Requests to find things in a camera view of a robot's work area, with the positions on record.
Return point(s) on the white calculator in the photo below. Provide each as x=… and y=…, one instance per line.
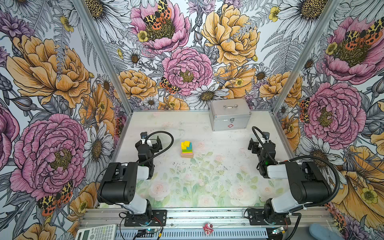
x=105, y=232

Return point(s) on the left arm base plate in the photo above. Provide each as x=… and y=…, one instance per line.
x=155, y=218

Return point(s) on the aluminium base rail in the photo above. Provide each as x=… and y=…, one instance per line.
x=196, y=218

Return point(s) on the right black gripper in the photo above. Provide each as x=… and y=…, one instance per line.
x=255, y=146

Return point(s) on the blue cloth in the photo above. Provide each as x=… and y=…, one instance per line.
x=320, y=233

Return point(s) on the teal cube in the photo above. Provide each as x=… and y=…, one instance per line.
x=190, y=146

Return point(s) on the silver metal case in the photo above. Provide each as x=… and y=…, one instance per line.
x=229, y=114

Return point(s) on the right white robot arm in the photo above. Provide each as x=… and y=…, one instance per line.
x=307, y=185

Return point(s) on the pink toy figure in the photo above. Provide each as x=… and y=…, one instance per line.
x=208, y=229

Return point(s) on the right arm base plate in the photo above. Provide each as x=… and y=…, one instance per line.
x=258, y=216

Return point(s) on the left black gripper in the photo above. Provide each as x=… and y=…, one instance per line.
x=158, y=146

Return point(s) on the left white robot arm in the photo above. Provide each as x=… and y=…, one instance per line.
x=118, y=185

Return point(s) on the natural wood block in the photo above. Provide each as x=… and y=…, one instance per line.
x=187, y=155

